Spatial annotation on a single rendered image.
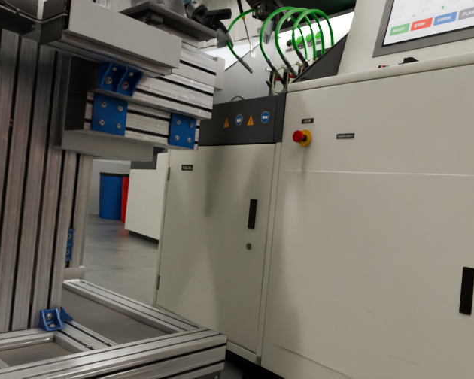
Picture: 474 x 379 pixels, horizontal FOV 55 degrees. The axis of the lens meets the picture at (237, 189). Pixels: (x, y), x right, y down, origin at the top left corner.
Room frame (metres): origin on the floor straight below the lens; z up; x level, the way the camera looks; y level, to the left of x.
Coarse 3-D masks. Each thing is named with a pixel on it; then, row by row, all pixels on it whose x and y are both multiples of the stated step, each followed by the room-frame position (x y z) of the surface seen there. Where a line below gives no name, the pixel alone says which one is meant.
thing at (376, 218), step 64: (384, 0) 1.56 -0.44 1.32; (384, 64) 1.47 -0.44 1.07; (320, 128) 1.34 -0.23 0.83; (384, 128) 1.17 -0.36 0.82; (448, 128) 1.05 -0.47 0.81; (320, 192) 1.32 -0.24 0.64; (384, 192) 1.16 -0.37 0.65; (448, 192) 1.03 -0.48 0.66; (320, 256) 1.30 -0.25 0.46; (384, 256) 1.15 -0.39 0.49; (448, 256) 1.02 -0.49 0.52; (320, 320) 1.29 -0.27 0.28; (384, 320) 1.13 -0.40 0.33; (448, 320) 1.01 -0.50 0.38
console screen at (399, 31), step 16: (400, 0) 1.50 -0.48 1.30; (416, 0) 1.45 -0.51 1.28; (432, 0) 1.40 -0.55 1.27; (448, 0) 1.36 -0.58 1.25; (464, 0) 1.32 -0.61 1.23; (384, 16) 1.53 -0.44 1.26; (400, 16) 1.48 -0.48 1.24; (416, 16) 1.43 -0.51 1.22; (432, 16) 1.39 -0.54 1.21; (448, 16) 1.34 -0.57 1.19; (464, 16) 1.30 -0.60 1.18; (384, 32) 1.51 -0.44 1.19; (400, 32) 1.46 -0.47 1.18; (416, 32) 1.41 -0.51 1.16; (432, 32) 1.37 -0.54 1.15; (448, 32) 1.32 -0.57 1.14; (464, 32) 1.29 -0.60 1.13; (384, 48) 1.48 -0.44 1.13; (400, 48) 1.44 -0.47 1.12; (416, 48) 1.39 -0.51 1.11
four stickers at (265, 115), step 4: (264, 112) 1.53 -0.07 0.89; (268, 112) 1.52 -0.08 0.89; (236, 116) 1.65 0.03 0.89; (240, 116) 1.63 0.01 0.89; (248, 116) 1.59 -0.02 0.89; (252, 116) 1.58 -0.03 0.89; (264, 116) 1.53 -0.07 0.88; (268, 116) 1.52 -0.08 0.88; (224, 120) 1.70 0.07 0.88; (228, 120) 1.68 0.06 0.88; (236, 120) 1.64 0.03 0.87; (240, 120) 1.63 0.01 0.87; (248, 120) 1.59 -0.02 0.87; (252, 120) 1.58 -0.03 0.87; (260, 120) 1.54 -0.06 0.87; (264, 120) 1.53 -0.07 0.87; (268, 120) 1.51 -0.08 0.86; (224, 124) 1.70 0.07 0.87; (228, 124) 1.68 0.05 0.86; (236, 124) 1.64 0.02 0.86; (240, 124) 1.63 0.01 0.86; (248, 124) 1.59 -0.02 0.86; (252, 124) 1.58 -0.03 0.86
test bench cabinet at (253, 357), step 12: (276, 144) 1.48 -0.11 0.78; (168, 156) 1.99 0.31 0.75; (276, 156) 1.47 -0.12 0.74; (276, 168) 1.47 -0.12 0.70; (276, 180) 1.46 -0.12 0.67; (276, 192) 1.46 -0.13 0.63; (156, 264) 2.00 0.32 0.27; (156, 276) 1.99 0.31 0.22; (264, 276) 1.48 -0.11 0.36; (264, 288) 1.47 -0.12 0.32; (264, 300) 1.47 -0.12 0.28; (168, 312) 1.90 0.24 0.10; (264, 312) 1.46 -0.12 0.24; (264, 324) 1.46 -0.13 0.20; (228, 348) 1.59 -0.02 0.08; (240, 348) 1.54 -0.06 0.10; (240, 360) 1.64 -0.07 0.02; (252, 360) 1.49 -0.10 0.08; (252, 372) 1.54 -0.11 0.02; (264, 372) 1.54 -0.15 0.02
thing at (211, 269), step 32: (192, 160) 1.84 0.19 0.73; (224, 160) 1.68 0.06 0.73; (256, 160) 1.55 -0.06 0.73; (192, 192) 1.83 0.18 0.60; (224, 192) 1.67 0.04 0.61; (256, 192) 1.54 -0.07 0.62; (192, 224) 1.81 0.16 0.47; (224, 224) 1.65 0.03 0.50; (256, 224) 1.52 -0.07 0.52; (192, 256) 1.79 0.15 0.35; (224, 256) 1.64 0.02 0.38; (256, 256) 1.51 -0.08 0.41; (160, 288) 1.96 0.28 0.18; (192, 288) 1.78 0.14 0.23; (224, 288) 1.63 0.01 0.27; (256, 288) 1.50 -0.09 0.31; (192, 320) 1.76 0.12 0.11; (224, 320) 1.61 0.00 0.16; (256, 320) 1.49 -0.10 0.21; (256, 352) 1.49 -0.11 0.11
